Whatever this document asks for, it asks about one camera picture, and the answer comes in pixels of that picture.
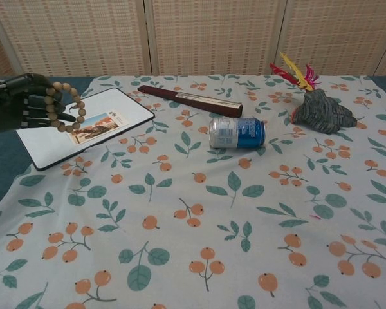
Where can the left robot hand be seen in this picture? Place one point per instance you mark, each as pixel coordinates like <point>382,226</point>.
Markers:
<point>16,103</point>

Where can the desert photo postcard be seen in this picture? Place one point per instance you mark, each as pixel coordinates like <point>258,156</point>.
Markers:
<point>106,127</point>

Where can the white board with black edge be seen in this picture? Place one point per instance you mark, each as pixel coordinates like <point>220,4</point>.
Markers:
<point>115,109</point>

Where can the dark red folded fan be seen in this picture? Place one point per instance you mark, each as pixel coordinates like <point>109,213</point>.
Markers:
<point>193,101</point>

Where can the woven bamboo folding screen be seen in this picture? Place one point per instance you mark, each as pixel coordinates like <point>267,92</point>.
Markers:
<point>212,32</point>

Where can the leaf and berry print tablecloth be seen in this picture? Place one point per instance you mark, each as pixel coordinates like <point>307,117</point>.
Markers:
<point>193,225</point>

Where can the blue and silver soda can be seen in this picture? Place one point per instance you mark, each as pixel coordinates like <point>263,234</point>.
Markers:
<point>238,133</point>

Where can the red and yellow feather shuttlecock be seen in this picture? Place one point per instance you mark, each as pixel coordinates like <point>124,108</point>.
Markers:
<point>300,80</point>

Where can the grey striped knit glove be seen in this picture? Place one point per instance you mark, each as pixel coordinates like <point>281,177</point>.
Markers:
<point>321,112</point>

